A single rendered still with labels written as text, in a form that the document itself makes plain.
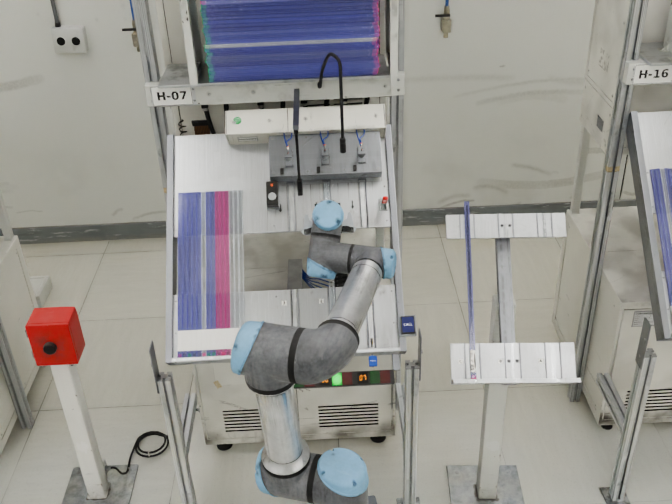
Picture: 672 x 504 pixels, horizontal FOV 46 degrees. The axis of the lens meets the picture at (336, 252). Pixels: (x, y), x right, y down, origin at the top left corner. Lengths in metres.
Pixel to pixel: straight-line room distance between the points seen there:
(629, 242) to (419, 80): 1.44
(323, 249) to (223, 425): 1.17
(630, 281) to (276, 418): 1.54
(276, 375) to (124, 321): 2.24
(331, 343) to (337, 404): 1.26
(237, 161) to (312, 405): 0.93
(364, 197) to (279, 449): 0.90
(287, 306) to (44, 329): 0.73
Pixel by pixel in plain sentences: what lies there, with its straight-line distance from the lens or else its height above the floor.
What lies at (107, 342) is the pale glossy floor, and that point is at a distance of 3.69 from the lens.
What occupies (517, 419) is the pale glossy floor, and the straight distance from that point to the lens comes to 3.17.
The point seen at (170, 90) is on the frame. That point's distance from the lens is 2.44.
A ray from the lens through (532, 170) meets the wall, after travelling 4.32.
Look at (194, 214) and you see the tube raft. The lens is 2.42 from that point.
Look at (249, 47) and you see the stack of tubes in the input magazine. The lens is 2.34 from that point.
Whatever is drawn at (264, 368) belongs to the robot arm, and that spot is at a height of 1.14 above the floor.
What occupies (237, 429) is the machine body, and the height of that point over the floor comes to 0.13.
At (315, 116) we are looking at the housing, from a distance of 2.43.
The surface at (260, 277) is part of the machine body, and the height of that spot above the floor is 0.62.
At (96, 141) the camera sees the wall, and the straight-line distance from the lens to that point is 4.22.
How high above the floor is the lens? 2.17
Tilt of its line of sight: 32 degrees down
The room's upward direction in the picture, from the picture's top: 2 degrees counter-clockwise
